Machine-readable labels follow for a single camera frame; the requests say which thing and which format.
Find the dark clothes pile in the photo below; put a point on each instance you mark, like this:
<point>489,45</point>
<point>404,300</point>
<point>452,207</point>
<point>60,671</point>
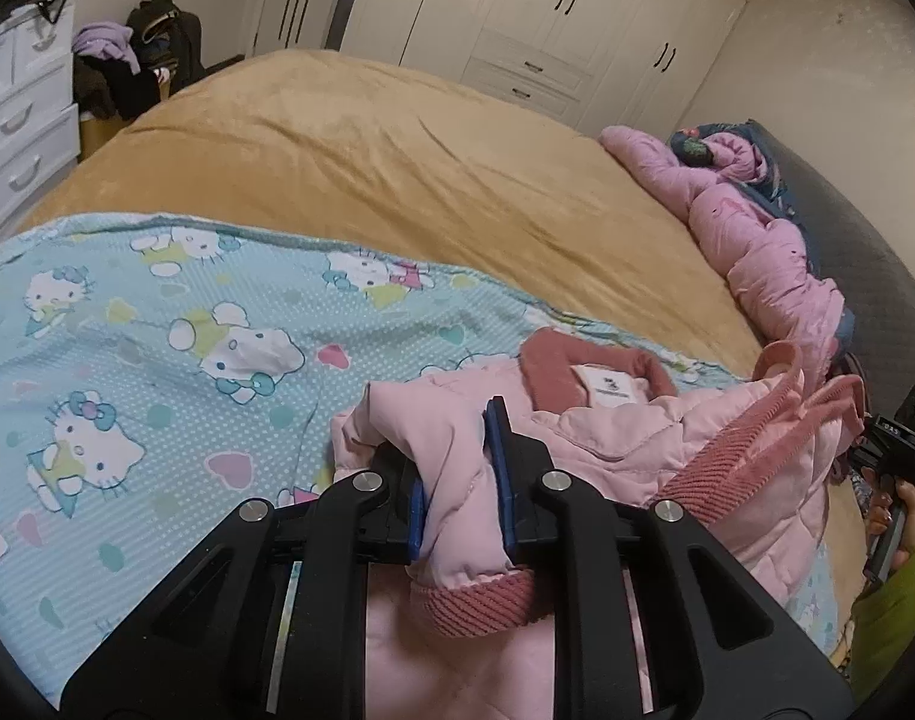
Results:
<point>120,90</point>

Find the pink quilted jacket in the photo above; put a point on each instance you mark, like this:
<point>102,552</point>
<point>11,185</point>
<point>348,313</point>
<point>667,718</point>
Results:
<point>615,427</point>

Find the blue cartoon print blanket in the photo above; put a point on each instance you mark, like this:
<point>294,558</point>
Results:
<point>165,390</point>

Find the bed with tan sheet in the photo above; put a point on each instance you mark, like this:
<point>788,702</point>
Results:
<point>352,150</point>

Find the tan storage box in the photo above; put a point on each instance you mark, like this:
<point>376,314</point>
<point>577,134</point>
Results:
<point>97,135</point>

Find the grey padded headboard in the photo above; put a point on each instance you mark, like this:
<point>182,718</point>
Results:
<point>877,300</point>

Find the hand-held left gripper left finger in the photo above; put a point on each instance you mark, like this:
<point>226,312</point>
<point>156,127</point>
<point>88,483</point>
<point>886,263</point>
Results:
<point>416,521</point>

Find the white drawer chest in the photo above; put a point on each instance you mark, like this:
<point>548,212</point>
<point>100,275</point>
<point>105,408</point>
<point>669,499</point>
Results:
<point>22,127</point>

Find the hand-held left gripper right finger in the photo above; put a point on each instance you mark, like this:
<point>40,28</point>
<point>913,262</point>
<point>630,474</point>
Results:
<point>501,480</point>

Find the person's right hand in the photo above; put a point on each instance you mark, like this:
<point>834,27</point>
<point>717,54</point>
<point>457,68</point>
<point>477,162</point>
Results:
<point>911,517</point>

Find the white glossy wardrobe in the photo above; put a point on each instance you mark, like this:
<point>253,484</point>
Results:
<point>577,37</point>

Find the pink quilt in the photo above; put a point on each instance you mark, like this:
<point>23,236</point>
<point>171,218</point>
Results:
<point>757,255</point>

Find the purple cloth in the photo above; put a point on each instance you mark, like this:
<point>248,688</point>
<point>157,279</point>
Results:
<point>105,41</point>

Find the dark bag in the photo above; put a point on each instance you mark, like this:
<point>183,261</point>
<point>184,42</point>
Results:
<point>180,37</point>

